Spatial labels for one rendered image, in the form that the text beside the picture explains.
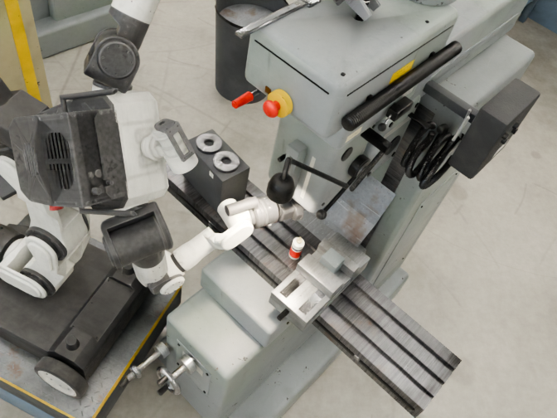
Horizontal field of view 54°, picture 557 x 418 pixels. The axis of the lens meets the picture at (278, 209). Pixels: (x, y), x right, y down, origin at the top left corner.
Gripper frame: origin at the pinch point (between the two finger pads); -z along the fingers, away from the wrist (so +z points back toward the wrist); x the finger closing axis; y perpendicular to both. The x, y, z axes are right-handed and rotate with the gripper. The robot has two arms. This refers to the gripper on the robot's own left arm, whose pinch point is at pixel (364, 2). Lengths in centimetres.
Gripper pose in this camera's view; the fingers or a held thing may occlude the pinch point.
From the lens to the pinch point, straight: 128.4
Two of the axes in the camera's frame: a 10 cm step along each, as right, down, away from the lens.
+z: -6.6, -7.2, -2.3
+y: 5.7, -2.8, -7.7
